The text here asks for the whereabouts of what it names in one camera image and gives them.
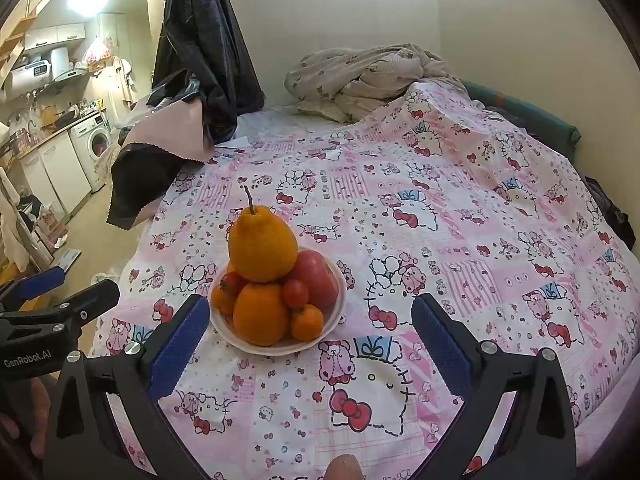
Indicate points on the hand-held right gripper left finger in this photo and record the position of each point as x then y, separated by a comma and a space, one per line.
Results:
180, 347

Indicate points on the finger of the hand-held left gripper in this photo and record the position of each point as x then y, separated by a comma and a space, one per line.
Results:
40, 280
85, 305

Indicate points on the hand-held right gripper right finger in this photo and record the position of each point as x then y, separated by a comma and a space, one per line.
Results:
442, 347

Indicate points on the small mandarin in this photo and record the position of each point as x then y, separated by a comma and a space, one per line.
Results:
307, 323
222, 302

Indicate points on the large round orange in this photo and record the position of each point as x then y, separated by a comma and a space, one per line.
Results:
260, 316

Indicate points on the white plate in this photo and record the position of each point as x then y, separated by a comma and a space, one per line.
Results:
331, 325

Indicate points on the pear-shaped orange with stem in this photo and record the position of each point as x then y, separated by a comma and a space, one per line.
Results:
260, 245

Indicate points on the red apple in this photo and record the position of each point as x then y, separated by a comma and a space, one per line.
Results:
319, 275

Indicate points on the person's left hand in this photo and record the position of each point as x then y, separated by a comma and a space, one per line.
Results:
35, 410

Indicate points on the white hanging towel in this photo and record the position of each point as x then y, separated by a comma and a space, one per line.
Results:
12, 230

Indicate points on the white floor cabinet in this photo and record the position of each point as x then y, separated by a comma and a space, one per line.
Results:
55, 170

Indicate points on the pink printed blanket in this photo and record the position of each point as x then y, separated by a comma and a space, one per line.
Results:
450, 210

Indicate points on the white washing machine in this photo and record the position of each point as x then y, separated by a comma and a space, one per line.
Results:
95, 146

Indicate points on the person's bare leg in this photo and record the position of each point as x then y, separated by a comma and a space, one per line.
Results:
344, 467

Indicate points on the pink cloth with black backing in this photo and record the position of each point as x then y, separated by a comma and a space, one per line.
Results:
165, 130

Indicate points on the white water heater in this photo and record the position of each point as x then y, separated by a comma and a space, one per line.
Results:
30, 75

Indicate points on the range hood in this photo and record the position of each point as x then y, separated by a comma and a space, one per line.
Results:
70, 75

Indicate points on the white paper sheet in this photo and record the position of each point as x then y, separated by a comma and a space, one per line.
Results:
234, 142

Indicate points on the hanging beige garment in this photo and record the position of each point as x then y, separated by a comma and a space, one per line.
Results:
121, 82

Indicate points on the dark cloth bundle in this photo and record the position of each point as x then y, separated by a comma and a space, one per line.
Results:
612, 215

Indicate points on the pink floral hanging cloth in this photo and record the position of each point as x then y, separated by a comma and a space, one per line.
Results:
97, 52

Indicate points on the grey bedsheet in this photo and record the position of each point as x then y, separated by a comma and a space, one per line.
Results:
280, 125

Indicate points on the green mattress edge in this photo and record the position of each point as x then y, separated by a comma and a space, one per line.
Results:
530, 110

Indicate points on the crumpled beige printed quilt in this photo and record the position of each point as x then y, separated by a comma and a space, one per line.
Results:
375, 80

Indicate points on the black plastic bag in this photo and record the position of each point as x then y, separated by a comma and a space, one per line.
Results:
200, 35

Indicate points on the white wall cabinets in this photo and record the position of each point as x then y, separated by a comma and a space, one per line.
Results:
55, 35

